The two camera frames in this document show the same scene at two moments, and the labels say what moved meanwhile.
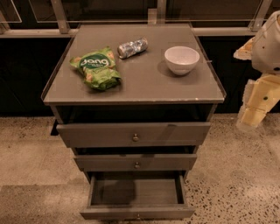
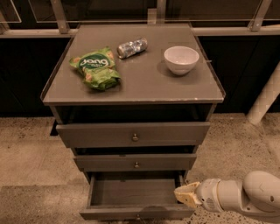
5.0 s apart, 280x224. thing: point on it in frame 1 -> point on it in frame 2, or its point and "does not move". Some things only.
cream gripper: (267, 48) -> (208, 192)
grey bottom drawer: (137, 196) does not move
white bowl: (181, 59) does not move
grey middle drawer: (136, 163) does not move
